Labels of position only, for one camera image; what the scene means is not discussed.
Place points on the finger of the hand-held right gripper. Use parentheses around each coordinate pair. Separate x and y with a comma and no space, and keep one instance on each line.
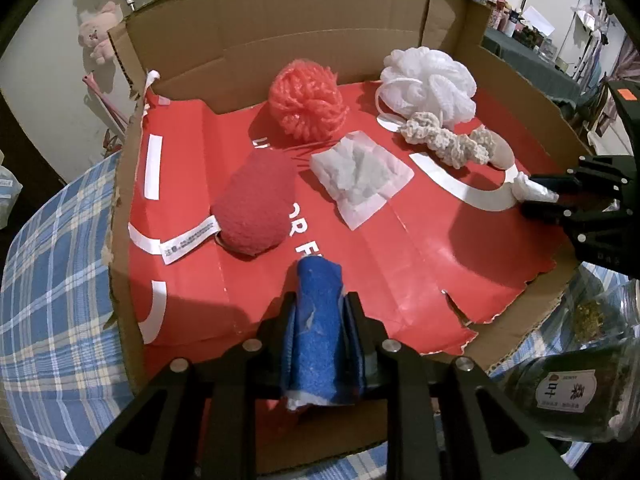
(575,212)
(590,175)

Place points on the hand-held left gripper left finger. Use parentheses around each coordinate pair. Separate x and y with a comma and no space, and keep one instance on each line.
(272,340)

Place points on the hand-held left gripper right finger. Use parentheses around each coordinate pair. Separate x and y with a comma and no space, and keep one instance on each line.
(365,330)

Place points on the blue cloth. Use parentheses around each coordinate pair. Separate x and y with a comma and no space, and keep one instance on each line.
(315,340)

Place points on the red plush heart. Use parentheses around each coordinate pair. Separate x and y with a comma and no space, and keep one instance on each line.
(255,205)

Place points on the beige crochet piece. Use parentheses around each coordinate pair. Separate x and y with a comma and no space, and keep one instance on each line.
(450,145)

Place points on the cardboard box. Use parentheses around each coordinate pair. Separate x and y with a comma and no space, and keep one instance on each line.
(300,10)

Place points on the red paper liner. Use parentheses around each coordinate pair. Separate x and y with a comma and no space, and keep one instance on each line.
(400,270)

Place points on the clear jar yellow contents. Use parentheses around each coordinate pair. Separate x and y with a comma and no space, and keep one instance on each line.
(590,310)

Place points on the dark green table cover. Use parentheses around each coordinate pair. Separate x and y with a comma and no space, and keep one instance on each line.
(540,70)

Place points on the metal lid jar dark tea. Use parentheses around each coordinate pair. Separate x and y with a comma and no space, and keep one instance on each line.
(600,360)

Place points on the white sachet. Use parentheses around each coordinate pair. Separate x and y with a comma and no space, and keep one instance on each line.
(360,175)

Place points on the white envelope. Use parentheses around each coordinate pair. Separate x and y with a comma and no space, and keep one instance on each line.
(537,19)

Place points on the white bath loofah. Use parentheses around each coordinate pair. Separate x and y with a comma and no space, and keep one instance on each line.
(430,82)

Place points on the row of bottles and cosmetics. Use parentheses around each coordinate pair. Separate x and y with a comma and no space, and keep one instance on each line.
(500,5)

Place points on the red yarn pompom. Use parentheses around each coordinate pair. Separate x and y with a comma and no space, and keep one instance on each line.
(307,97)

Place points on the pink sticks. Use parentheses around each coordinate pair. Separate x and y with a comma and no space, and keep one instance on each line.
(107,107)

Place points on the clear plastic bag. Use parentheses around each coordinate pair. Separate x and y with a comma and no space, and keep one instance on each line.
(7,195)

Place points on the pink plush toy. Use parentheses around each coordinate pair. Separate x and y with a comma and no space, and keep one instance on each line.
(100,32)

